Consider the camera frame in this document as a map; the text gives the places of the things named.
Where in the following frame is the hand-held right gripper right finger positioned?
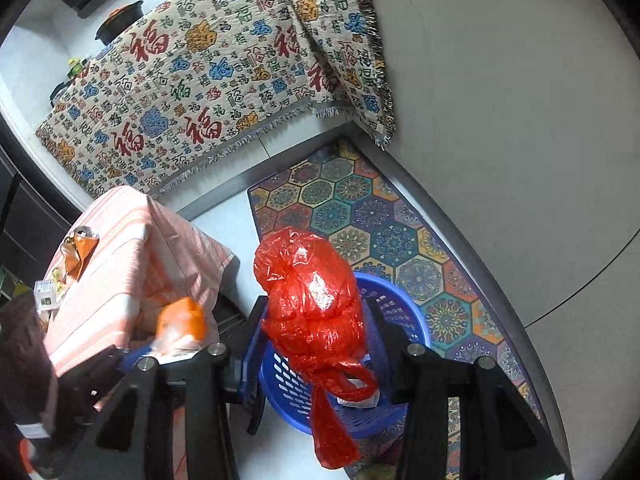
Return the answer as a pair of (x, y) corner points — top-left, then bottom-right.
(367, 302), (568, 480)

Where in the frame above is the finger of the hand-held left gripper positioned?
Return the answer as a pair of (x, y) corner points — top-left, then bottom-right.
(90, 344), (161, 396)

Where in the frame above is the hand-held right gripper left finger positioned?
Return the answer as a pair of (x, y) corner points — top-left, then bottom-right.
(75, 296), (273, 480)

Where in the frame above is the blue plastic basket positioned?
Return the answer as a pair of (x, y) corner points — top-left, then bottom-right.
(240, 272), (432, 436)

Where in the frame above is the orange packet with white label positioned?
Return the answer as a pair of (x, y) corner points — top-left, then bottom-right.
(155, 297), (207, 356)

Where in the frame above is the red plastic bag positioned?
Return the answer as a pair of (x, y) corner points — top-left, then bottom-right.
(254, 227), (379, 470)

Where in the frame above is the small white box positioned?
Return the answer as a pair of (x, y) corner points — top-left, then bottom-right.
(34, 280), (60, 311)

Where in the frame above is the orange snack bag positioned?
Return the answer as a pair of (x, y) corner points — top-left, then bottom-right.
(61, 227), (99, 281)

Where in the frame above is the striped cloth covered table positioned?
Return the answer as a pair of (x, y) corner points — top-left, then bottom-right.
(42, 186), (271, 436)

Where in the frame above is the hexagon patterned floor mat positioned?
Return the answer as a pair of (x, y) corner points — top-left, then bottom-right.
(247, 137), (546, 480)

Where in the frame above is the grey kitchen counter cabinet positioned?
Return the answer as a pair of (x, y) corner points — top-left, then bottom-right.
(345, 0), (640, 461)

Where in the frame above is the printed fringed blanket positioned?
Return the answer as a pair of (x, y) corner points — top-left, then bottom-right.
(35, 0), (326, 201)
(272, 0), (396, 151)

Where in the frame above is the black glass kettle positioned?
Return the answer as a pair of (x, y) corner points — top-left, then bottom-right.
(50, 80), (76, 106)

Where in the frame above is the black clay pot red lid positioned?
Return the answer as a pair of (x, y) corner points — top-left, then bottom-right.
(95, 1), (146, 46)

